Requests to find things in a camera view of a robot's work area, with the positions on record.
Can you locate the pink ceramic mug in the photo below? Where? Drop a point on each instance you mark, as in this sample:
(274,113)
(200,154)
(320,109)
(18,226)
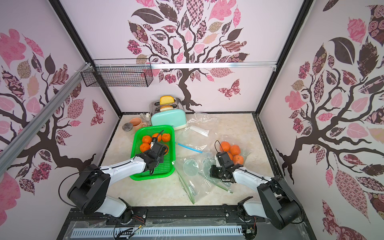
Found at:
(138,123)

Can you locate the yellow toast slice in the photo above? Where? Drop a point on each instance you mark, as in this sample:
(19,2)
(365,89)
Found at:
(165,100)

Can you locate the clear green-zip bag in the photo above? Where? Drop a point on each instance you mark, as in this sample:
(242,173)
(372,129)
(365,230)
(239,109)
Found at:
(194,176)

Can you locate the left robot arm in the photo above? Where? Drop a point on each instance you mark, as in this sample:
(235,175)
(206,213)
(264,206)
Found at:
(89,191)

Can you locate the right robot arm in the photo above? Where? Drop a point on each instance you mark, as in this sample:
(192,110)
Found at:
(278,203)

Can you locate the green plastic basket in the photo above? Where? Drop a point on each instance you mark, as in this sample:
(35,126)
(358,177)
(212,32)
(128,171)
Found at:
(164,169)

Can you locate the aluminium rail bar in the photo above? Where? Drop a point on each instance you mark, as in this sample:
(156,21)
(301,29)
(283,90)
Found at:
(12,151)

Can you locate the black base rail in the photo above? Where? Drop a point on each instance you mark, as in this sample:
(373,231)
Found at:
(254,228)

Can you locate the mint green toaster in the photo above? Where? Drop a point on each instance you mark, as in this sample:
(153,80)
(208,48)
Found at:
(175,118)

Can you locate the orange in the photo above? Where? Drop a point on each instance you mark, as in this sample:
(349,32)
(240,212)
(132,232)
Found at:
(144,147)
(146,139)
(157,137)
(166,137)

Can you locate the black wire wall basket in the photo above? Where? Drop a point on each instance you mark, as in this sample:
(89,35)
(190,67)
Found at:
(127,72)

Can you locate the white slotted cable duct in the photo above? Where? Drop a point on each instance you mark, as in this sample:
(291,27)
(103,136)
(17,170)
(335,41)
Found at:
(154,232)

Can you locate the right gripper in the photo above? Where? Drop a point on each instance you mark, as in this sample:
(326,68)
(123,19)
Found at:
(222,162)

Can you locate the clear green-strip bag of oranges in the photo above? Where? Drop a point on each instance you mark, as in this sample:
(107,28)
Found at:
(237,148)

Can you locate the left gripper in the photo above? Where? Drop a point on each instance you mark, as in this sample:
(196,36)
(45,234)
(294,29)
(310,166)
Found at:
(161,159)

